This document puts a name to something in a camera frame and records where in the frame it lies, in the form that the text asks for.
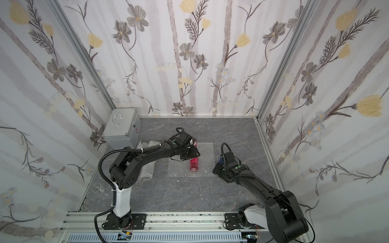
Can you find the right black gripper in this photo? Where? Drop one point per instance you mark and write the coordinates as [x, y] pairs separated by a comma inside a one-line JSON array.
[[219, 169]]

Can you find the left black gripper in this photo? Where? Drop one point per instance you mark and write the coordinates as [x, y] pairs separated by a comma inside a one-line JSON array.
[[191, 150]]

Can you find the pink red bottle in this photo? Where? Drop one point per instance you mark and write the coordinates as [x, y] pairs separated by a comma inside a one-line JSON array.
[[194, 161]]

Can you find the bubble wrap sheet stack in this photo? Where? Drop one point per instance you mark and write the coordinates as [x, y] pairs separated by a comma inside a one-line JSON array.
[[206, 162]]

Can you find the single bubble wrap sheet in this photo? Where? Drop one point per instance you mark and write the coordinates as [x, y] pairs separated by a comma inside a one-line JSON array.
[[142, 145]]

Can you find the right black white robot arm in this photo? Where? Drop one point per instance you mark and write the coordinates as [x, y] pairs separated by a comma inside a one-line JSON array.
[[280, 213]]

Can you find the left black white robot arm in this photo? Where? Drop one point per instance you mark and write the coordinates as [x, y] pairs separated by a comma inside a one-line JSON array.
[[126, 169]]

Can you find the grey metal case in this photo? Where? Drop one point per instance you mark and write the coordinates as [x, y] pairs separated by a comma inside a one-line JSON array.
[[123, 128]]

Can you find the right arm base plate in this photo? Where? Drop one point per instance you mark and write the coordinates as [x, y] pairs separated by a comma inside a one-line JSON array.
[[231, 222]]

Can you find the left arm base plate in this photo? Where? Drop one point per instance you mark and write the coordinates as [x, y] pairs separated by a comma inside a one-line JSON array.
[[133, 221]]

